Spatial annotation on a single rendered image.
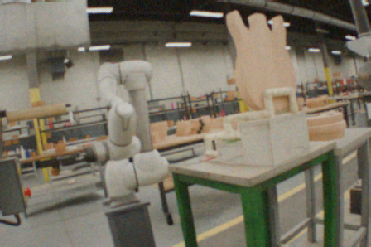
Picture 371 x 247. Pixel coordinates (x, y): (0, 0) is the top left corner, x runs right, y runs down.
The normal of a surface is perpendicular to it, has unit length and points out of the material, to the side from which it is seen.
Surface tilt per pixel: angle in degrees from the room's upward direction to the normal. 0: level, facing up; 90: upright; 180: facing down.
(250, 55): 90
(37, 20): 90
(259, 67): 90
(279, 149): 90
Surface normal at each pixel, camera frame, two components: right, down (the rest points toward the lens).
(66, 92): 0.50, -0.04
